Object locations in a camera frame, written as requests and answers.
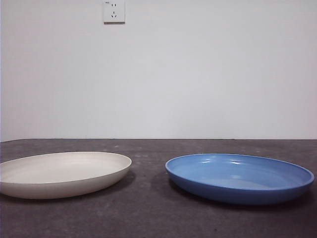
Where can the blue round plate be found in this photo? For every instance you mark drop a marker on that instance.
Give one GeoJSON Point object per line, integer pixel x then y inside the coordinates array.
{"type": "Point", "coordinates": [235, 178]}

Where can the white round plate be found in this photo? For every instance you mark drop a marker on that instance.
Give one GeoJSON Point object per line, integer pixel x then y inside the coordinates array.
{"type": "Point", "coordinates": [62, 173]}

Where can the white wall power socket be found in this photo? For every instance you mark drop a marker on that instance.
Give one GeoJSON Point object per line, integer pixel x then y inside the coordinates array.
{"type": "Point", "coordinates": [114, 12]}

